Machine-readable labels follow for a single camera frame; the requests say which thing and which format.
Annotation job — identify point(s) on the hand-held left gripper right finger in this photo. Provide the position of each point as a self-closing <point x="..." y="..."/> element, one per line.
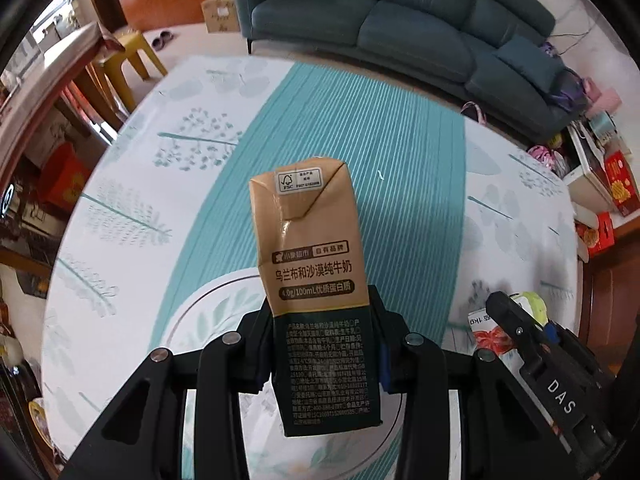
<point x="395" y="360"/>

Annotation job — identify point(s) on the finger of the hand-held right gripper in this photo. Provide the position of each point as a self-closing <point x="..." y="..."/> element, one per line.
<point x="520" y="332"/>
<point x="552" y="333"/>

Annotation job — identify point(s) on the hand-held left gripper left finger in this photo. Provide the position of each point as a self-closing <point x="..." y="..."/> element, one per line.
<point x="255" y="350"/>

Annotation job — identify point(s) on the white red-print package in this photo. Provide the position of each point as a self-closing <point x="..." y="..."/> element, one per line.
<point x="492" y="335"/>

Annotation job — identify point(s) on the tan and green milk carton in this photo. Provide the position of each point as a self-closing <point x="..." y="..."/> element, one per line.
<point x="310" y="240"/>

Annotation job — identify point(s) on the red gift bag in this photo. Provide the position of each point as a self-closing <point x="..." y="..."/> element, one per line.
<point x="595" y="235"/>

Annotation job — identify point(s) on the red gift box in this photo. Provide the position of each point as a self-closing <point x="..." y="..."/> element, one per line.
<point x="622" y="185"/>

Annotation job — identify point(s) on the white side cabinet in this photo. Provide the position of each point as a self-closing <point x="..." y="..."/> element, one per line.
<point x="582" y="160"/>

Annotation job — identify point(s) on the pink bag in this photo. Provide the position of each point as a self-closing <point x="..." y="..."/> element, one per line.
<point x="545" y="157"/>

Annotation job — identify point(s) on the teal tree-print tablecloth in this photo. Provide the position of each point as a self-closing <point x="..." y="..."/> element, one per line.
<point x="150" y="185"/>

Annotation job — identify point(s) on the pink gift box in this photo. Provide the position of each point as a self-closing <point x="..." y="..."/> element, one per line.
<point x="602" y="95"/>

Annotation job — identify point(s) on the purple bag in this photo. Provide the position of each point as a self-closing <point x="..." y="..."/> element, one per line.
<point x="570" y="85"/>

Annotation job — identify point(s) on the red carton box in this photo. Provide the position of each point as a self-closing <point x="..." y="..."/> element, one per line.
<point x="65" y="180"/>

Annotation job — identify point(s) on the dark teal cushion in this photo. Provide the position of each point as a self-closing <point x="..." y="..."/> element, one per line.
<point x="530" y="62"/>

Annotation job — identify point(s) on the dark teal sofa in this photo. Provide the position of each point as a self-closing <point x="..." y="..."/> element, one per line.
<point x="410" y="35"/>

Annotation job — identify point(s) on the dark slipper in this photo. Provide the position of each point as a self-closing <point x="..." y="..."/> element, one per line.
<point x="156" y="43"/>
<point x="167" y="37"/>

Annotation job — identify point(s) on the yellow plastic stool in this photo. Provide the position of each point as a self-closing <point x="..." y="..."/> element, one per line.
<point x="132" y="47"/>

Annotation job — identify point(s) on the white curved counter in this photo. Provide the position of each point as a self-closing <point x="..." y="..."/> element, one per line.
<point x="45" y="90"/>

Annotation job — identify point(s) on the brown cardboard box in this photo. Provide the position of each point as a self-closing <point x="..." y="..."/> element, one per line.
<point x="220" y="12"/>

